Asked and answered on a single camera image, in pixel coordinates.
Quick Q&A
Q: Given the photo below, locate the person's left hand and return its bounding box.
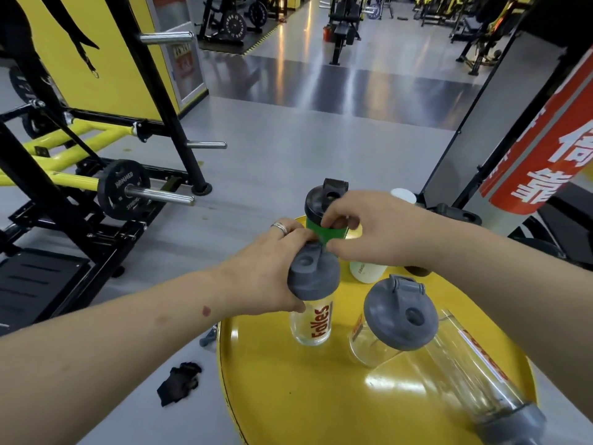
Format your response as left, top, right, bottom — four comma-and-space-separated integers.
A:
212, 217, 321, 316

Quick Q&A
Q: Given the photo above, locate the person's right hand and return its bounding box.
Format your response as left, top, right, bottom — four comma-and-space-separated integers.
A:
319, 190, 441, 269

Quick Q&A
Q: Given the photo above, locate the white bottle with cream cap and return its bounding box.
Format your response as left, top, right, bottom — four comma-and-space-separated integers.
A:
350, 187, 418, 285

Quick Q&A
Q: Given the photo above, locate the clear shaker grey lid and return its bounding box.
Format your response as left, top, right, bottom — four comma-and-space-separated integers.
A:
424, 309, 549, 445
287, 242, 342, 347
348, 274, 440, 368

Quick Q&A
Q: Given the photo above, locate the dark shaker with black lid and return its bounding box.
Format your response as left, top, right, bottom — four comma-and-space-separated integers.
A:
434, 202, 482, 226

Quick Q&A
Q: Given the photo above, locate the green shaker with black lid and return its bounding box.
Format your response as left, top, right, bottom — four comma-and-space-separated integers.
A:
304, 178, 349, 248

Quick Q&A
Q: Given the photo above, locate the yellow round drum table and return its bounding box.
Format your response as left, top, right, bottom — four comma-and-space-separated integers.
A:
216, 215, 538, 445

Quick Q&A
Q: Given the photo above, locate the person's left forearm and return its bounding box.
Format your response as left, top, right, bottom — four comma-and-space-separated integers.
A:
0, 268, 223, 445

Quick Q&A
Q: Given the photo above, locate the person's right forearm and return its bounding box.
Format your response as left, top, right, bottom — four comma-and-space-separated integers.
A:
431, 217, 593, 394

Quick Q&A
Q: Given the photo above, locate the black glove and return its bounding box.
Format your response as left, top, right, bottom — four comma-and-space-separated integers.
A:
156, 362, 203, 407

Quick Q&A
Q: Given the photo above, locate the grey pillar with red banner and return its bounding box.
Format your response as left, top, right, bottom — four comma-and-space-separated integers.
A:
419, 22, 593, 237

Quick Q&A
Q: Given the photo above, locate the black weight plate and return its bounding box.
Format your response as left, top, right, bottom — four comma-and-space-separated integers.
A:
97, 159, 151, 222

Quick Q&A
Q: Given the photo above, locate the black weight bench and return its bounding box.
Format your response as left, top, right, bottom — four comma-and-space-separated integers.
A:
509, 180, 593, 269

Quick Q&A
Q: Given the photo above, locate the black yellow weight machine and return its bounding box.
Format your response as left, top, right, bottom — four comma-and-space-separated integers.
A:
0, 0, 228, 337

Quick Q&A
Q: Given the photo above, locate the black bench machine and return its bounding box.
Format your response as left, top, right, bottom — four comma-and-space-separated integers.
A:
324, 0, 364, 66

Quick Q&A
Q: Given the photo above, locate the row of yellow gym machines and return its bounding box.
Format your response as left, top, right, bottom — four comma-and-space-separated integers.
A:
412, 0, 515, 77

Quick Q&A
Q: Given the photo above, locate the framed red poster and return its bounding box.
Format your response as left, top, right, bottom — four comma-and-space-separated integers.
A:
169, 22, 207, 107

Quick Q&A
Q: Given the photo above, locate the black squat rack with plates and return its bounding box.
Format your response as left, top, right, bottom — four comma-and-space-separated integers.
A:
196, 0, 269, 47

